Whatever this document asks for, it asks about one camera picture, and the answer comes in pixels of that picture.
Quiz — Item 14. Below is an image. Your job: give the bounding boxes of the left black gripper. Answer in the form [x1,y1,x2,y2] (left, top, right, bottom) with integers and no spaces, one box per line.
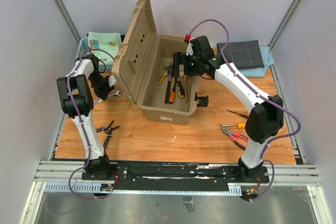
[88,71,116,102]

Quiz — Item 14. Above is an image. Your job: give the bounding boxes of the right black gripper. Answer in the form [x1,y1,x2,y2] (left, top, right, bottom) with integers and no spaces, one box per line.
[171,52,203,78]

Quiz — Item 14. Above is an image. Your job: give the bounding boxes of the silver open-end wrench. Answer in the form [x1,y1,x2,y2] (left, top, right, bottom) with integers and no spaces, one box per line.
[93,90,122,106]

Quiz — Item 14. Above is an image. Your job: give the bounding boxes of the yellow black handled pliers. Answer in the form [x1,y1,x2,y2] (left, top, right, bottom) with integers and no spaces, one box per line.
[158,72,175,86]

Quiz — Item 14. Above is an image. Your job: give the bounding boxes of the wooden handle tool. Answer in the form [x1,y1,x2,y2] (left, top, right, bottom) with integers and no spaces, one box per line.
[181,74,194,103]

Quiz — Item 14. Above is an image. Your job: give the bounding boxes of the small claw hammer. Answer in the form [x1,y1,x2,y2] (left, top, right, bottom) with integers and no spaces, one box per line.
[164,63,173,104]

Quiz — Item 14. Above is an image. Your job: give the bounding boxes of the orange handled black screwdriver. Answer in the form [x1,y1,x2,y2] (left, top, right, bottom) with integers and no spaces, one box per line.
[169,78,176,104]

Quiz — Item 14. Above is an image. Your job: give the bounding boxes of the tan plastic tool box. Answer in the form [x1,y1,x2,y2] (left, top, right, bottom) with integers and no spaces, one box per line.
[111,0,209,125]

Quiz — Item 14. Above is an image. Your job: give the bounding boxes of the red black thin screwdriver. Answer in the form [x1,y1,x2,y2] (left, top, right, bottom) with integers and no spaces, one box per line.
[227,110,248,119]

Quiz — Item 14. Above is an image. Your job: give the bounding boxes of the black yellow handled screwdriver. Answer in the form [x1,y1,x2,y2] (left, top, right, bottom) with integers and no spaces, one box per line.
[176,77,185,98]

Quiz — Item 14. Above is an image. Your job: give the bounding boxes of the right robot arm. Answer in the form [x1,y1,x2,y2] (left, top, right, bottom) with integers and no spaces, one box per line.
[174,34,284,182]

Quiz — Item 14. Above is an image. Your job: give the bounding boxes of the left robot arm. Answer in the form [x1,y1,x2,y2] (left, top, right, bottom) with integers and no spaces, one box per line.
[57,54,116,180]

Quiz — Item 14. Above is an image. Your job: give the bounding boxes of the blue plastic basket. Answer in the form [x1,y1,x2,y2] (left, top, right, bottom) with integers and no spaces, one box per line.
[75,38,113,73]

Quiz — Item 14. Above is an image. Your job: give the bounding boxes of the green cartoon print cloth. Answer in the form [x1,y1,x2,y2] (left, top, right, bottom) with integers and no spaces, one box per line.
[87,31,122,65]

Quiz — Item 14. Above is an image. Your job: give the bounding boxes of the dark grey checked cloth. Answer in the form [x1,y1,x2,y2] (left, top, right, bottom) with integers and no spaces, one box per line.
[223,40,265,70]

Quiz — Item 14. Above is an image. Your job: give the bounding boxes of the light blue folded cloth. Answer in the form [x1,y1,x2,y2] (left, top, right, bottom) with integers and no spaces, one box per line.
[240,46,274,78]

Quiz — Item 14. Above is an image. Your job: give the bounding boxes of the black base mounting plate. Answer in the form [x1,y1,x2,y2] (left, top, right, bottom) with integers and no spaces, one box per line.
[81,161,270,191]

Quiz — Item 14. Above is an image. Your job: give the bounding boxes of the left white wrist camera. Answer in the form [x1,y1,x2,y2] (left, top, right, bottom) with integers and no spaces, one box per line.
[108,75,117,87]

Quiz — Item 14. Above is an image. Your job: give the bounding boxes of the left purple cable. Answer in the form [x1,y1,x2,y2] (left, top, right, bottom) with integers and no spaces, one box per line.
[67,48,116,216]

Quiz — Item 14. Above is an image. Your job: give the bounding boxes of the purple cable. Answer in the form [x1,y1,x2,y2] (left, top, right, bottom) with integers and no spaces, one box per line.
[187,19,302,204]
[67,48,116,216]

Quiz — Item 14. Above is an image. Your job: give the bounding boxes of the red handled pliers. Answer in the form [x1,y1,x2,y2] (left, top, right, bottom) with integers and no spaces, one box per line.
[221,126,248,150]

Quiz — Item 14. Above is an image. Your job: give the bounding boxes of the blue slotted cable duct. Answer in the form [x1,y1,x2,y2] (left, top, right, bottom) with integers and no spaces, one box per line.
[43,183,243,196]

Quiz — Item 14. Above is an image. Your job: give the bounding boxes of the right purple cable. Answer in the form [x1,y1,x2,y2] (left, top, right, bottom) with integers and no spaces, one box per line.
[187,19,302,204]

